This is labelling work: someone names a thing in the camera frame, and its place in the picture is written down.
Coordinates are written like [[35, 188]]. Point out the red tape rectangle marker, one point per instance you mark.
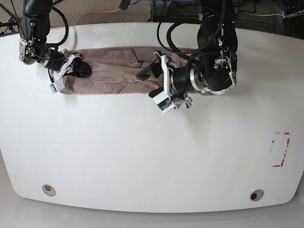
[[279, 147]]

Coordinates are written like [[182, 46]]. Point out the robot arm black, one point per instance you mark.
[[211, 68], [33, 47]]

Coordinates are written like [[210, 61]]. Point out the table cable grommet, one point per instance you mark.
[[256, 195], [48, 190]]

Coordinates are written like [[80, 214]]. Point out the right table cable grommet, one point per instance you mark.
[[256, 195]]

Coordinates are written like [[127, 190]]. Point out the mauve brown T-shirt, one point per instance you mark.
[[114, 71]]

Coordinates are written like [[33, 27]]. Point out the left table cable grommet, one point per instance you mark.
[[48, 190]]

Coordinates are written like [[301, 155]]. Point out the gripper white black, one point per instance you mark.
[[171, 94], [60, 64]]

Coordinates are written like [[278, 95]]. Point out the black tripod stand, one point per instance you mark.
[[11, 26]]

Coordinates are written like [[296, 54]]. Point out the white power strip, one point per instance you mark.
[[293, 11]]

